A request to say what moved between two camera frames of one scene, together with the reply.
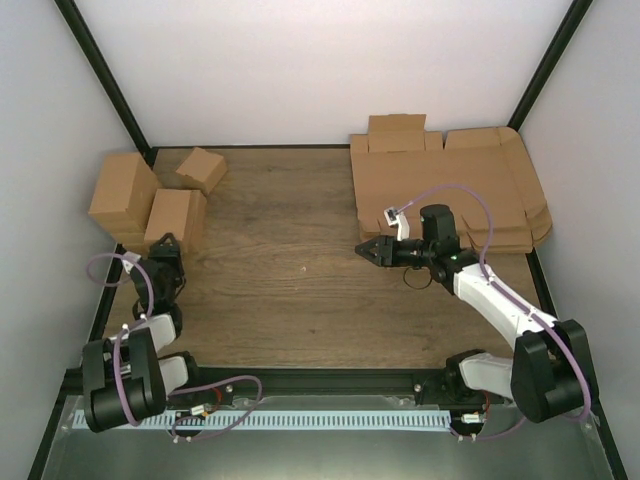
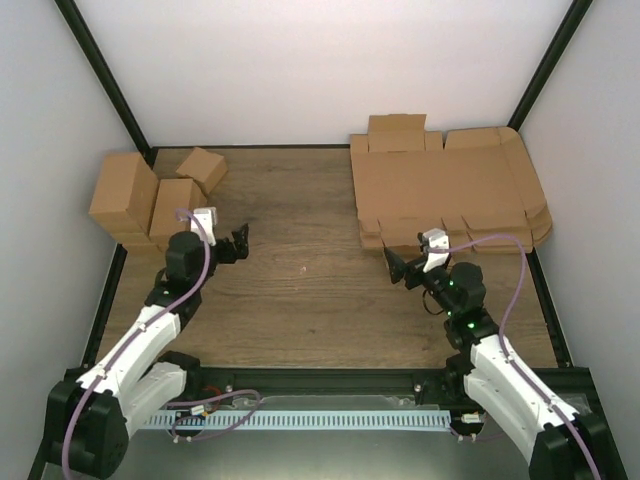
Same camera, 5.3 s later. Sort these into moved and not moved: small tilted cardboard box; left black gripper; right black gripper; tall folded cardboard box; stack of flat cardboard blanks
Moved: left black gripper; right black gripper
Not moved: stack of flat cardboard blanks; tall folded cardboard box; small tilted cardboard box
